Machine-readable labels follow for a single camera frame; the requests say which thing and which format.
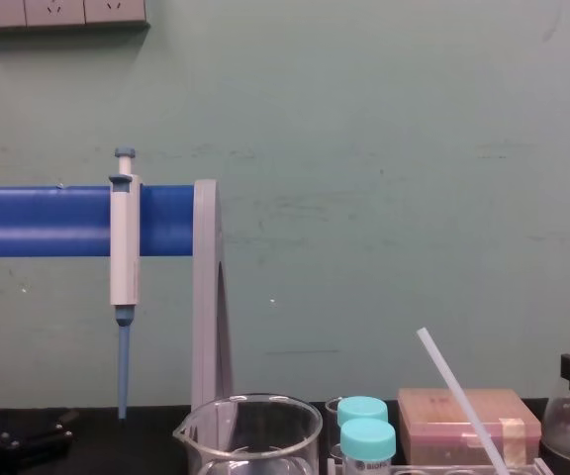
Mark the large clear glass beaker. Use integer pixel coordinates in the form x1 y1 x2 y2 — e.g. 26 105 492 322
172 393 325 475

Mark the white and blue pipette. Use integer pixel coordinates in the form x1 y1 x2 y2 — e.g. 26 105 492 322
108 146 143 421

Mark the beige tape strip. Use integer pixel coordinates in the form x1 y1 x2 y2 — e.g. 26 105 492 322
499 416 526 466

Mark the pink and tan box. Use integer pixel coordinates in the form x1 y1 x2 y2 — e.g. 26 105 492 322
397 387 543 467

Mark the small clear glass beaker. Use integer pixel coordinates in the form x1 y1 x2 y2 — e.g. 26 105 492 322
324 397 346 459

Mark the teal capped sample tube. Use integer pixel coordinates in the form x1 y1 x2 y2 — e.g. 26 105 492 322
336 395 390 429
339 418 398 475

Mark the clear plastic tube rack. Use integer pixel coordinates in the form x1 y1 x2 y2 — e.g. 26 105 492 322
326 456 554 475

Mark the grey wall socket panel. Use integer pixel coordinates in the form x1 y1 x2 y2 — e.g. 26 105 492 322
0 0 149 34

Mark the blue bar pipette stand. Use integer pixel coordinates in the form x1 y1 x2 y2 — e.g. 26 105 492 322
0 178 235 413

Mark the white stirring rod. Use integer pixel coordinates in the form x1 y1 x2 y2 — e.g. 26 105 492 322
416 327 513 475

